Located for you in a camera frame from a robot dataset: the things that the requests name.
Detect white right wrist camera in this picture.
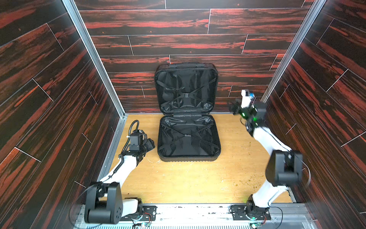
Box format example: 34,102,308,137
241,90,255,108

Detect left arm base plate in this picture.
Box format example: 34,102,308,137
120,205,157,222

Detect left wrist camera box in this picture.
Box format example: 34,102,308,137
129,130,144,151

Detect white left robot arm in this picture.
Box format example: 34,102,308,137
84,138,155,224

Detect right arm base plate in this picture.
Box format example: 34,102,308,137
229,205,271,221

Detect aluminium front rail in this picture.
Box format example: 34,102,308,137
73,203,318,229

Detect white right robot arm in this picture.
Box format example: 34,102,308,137
229,98,303,220

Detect black hard-shell suitcase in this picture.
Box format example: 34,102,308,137
154,63,221,162

